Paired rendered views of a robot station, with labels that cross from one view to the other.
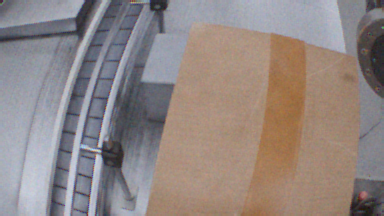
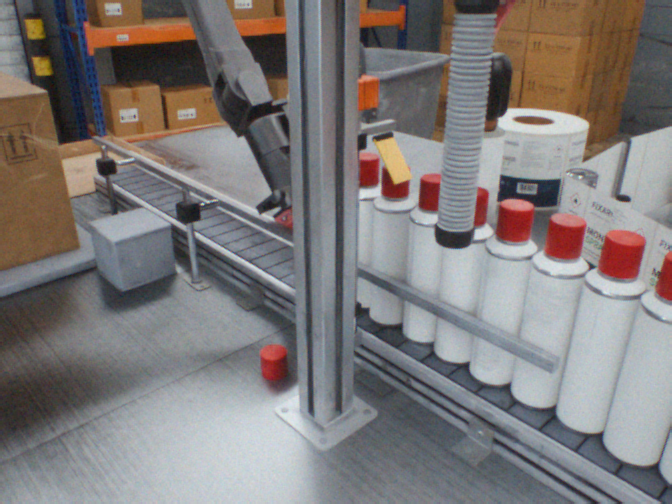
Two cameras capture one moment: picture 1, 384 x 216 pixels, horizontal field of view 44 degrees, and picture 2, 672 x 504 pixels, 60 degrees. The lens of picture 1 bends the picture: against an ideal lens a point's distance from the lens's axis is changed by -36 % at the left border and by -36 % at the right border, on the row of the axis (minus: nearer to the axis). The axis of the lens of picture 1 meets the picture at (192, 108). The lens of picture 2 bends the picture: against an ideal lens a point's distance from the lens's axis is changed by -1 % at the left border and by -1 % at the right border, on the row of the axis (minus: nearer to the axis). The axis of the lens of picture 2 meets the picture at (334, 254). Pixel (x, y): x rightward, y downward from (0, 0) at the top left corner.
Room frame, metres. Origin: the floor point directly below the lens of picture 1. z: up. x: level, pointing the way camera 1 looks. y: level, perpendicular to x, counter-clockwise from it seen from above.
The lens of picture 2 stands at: (1.42, -0.54, 1.30)
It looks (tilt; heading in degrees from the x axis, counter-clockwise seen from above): 26 degrees down; 123
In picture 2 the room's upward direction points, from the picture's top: straight up
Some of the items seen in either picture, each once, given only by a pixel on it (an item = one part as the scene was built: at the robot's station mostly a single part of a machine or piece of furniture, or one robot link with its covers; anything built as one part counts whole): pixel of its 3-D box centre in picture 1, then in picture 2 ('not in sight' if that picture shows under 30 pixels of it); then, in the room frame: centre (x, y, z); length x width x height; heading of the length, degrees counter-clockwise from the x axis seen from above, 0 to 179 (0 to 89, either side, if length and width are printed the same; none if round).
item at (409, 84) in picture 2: not in sight; (370, 115); (-0.30, 2.49, 0.48); 0.89 x 0.63 x 0.96; 87
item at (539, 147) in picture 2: not in sight; (527, 157); (1.13, 0.60, 0.95); 0.20 x 0.20 x 0.14
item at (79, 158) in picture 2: not in sight; (88, 164); (0.15, 0.29, 0.85); 0.30 x 0.26 x 0.04; 166
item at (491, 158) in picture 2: not in sight; (475, 150); (1.11, 0.34, 1.03); 0.09 x 0.09 x 0.30
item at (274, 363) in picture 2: not in sight; (274, 361); (1.02, -0.08, 0.85); 0.03 x 0.03 x 0.03
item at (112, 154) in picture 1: (104, 168); (120, 185); (0.49, 0.13, 0.91); 0.07 x 0.03 x 0.16; 76
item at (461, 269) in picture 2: not in sight; (463, 277); (1.22, 0.02, 0.98); 0.05 x 0.05 x 0.20
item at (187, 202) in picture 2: (148, 16); (203, 232); (0.78, 0.06, 0.91); 0.07 x 0.03 x 0.16; 76
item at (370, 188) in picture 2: not in sight; (364, 232); (1.07, 0.06, 0.98); 0.05 x 0.05 x 0.20
